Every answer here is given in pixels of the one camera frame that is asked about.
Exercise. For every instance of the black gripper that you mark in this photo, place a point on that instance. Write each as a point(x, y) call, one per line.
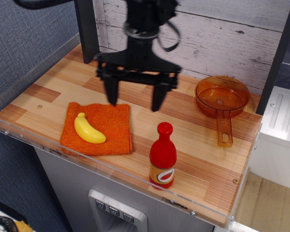
point(138, 64)

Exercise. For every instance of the yellow toy banana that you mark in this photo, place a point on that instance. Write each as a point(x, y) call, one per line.
point(86, 131)

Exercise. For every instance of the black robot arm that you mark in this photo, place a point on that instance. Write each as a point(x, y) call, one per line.
point(144, 18)

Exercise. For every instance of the orange knitted cloth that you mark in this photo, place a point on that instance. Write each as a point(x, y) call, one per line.
point(112, 121)

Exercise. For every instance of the red toy sauce bottle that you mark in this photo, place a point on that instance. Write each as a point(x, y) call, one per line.
point(163, 157)

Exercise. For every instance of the orange transparent toy pan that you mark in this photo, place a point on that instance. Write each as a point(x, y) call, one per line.
point(222, 98)

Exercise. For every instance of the grey toy fridge cabinet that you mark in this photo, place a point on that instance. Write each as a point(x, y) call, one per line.
point(94, 201)

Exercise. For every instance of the clear acrylic table guard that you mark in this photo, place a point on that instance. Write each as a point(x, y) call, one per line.
point(38, 80)

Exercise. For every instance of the white toy sink unit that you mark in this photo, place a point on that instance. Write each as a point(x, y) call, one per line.
point(270, 157)

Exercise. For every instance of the yellow object bottom left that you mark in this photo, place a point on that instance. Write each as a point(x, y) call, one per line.
point(23, 227)

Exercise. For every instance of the white black device bottom left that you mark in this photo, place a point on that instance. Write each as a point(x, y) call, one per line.
point(8, 216)

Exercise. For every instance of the dark grey left post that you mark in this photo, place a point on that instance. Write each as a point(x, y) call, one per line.
point(87, 29)

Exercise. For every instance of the dark grey post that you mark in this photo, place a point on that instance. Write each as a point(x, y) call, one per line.
point(274, 70)
point(87, 29)

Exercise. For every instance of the dark grey right post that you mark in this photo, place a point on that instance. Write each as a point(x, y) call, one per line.
point(274, 70)

